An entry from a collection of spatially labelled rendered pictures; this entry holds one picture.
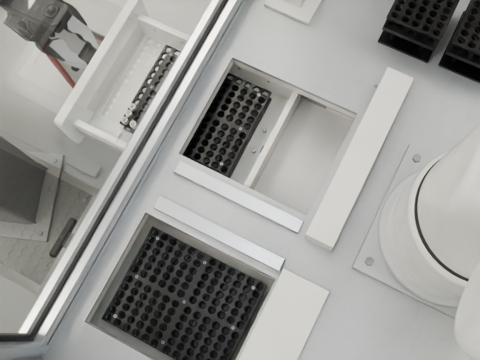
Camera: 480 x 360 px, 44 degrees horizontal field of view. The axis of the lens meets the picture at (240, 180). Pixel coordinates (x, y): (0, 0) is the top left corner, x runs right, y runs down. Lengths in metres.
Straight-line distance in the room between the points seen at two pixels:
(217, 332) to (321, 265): 0.21
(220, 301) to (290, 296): 0.13
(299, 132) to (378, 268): 0.32
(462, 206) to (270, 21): 0.57
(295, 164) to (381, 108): 0.21
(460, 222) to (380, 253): 0.30
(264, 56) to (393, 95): 0.24
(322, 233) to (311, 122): 0.29
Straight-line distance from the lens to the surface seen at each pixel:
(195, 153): 1.06
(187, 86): 1.01
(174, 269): 1.02
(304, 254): 0.97
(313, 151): 1.13
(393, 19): 1.03
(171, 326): 1.02
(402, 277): 0.96
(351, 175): 0.96
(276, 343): 0.95
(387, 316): 0.98
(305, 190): 1.11
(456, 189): 0.68
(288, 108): 1.09
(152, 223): 1.11
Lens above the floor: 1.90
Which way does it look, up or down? 75 degrees down
